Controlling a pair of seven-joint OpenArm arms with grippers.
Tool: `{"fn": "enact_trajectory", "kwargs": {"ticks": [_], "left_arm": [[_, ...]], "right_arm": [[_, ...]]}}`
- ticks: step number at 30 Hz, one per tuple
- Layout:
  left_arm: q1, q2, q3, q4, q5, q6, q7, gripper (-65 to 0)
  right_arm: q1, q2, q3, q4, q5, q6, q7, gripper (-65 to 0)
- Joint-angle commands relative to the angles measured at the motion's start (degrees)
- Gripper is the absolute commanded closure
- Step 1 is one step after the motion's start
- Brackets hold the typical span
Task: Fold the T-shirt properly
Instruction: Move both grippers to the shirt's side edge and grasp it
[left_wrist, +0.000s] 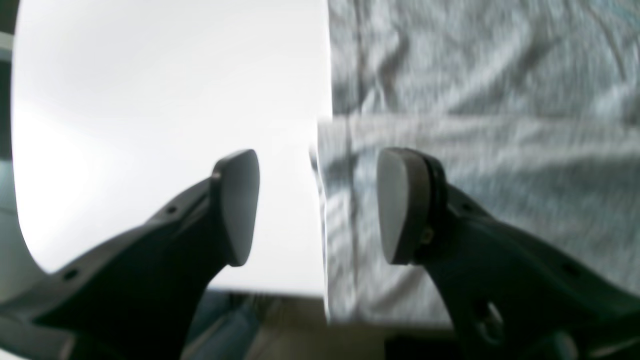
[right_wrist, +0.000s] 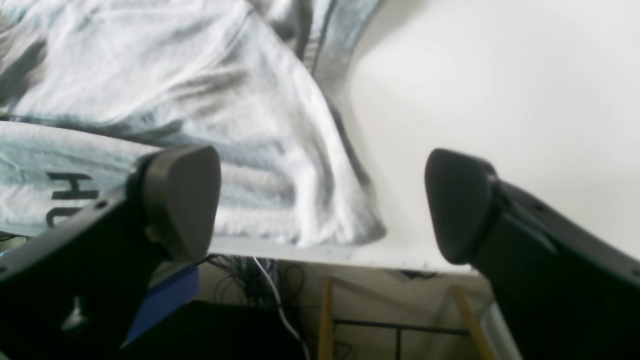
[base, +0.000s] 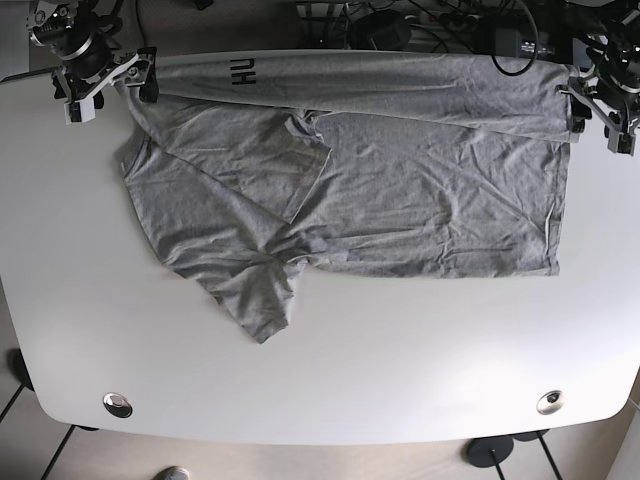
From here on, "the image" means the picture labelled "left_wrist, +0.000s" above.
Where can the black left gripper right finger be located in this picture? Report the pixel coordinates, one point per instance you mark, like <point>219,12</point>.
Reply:
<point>509,294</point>

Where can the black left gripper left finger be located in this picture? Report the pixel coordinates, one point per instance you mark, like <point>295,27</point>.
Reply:
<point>134,296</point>

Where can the grey T-shirt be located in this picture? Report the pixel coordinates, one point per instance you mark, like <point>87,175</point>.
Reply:
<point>532,106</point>

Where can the person in blue jeans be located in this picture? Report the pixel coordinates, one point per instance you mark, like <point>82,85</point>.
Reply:
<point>224,326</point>

